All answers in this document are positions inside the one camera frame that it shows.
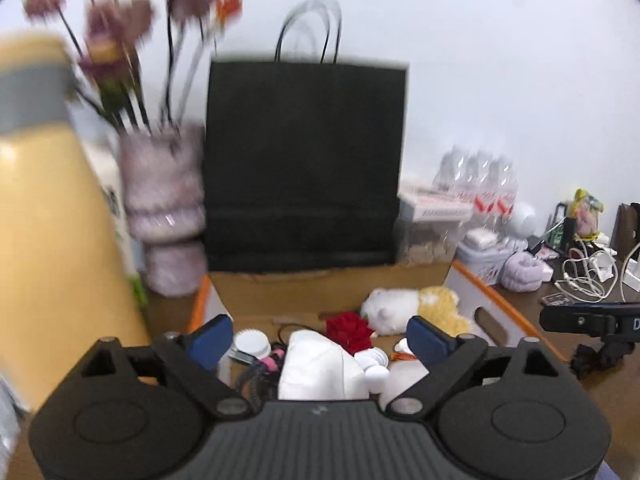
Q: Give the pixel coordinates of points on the white round jar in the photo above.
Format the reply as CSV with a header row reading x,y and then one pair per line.
x,y
252,343

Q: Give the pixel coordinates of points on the white round lamp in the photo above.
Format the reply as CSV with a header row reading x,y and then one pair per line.
x,y
523,220

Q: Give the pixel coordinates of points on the clear plastic container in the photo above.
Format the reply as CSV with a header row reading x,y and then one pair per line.
x,y
427,245

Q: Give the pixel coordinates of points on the purple scrunchie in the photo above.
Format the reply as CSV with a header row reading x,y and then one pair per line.
x,y
522,272

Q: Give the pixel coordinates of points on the white tissue pack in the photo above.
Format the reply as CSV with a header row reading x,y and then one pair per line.
x,y
480,252

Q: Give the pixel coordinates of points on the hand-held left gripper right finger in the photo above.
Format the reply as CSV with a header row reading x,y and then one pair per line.
x,y
427,340

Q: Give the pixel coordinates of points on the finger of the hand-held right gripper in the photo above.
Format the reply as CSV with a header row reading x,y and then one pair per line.
x,y
585,317

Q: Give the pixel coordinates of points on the white patterned box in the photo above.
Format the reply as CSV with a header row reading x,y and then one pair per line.
x,y
435,202

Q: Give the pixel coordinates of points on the white cloth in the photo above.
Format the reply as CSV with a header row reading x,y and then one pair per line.
x,y
320,365

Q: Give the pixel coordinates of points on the red cardboard box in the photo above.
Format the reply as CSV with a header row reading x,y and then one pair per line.
x,y
300,295

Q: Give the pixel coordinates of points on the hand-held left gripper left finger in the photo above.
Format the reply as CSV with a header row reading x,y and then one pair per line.
x,y
212,342

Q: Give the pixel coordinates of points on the pink knitted vase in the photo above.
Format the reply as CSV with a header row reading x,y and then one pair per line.
x,y
162,200

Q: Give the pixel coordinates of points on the yellow white plush toy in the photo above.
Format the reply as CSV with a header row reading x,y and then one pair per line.
x,y
400,305

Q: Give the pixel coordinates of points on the small yellow orange roll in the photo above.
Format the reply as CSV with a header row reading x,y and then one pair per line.
x,y
401,355

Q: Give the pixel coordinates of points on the yellow thermos jug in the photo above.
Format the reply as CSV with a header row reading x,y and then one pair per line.
x,y
50,235

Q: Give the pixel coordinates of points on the colourful snack packet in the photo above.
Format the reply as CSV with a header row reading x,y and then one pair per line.
x,y
589,212

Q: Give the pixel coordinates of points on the brown bag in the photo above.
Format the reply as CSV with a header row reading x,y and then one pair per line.
x,y
629,230

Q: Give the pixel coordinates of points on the red rose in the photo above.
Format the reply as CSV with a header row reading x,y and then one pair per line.
x,y
347,332

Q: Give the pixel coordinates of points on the black paper bag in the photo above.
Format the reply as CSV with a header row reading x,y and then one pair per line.
x,y
305,160

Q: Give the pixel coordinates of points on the dried flower bouquet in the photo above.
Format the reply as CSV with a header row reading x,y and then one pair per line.
x,y
120,25

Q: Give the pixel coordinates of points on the black hair clip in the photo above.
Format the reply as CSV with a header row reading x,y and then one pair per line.
x,y
600,360

